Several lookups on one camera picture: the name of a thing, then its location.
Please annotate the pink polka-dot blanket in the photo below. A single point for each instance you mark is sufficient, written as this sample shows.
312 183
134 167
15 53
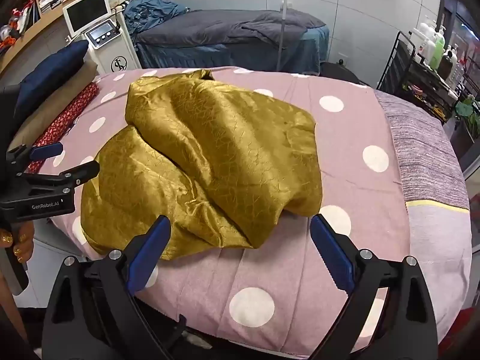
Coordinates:
356 138

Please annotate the golden coat with black fur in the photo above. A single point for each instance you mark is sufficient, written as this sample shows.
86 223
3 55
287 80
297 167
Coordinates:
210 157

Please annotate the clear plastic bottle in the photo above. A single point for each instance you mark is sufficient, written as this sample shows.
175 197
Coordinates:
458 73

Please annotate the black stool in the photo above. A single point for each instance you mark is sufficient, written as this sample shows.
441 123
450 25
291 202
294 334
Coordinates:
343 71

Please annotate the white beauty machine with screen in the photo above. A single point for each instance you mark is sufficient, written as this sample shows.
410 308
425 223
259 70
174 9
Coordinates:
103 45

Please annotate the wooden wall shelf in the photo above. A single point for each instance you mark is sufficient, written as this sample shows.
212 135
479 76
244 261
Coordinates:
30 35

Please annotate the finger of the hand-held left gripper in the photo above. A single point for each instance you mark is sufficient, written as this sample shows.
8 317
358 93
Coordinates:
80 174
47 150

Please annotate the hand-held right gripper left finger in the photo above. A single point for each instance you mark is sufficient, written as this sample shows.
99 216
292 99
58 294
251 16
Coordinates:
150 247

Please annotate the crumpled blue duvet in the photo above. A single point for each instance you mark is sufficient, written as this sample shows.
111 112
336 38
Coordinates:
150 11

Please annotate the person's left hand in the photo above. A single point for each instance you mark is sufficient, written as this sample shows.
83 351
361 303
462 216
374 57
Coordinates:
26 234

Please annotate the red patterned cloth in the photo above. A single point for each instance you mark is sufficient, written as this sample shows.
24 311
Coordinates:
71 116

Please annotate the white pump bottle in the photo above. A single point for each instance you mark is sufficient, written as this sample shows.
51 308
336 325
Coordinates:
425 37

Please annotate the navy pillow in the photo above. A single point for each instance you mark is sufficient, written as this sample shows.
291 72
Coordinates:
48 71

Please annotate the tan cushion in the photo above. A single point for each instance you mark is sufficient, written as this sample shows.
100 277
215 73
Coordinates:
52 108

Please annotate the white floor lamp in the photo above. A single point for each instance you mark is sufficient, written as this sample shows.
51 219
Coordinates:
282 26

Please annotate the dark pump bottle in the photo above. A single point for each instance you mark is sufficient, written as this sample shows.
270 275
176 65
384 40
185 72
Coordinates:
447 63

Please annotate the green pump bottle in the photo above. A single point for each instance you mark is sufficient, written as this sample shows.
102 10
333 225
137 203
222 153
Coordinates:
437 50

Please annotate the person's left forearm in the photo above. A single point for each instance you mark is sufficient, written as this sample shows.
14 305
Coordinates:
9 311

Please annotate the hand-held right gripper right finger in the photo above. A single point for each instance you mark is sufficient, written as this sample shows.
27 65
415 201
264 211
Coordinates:
332 249

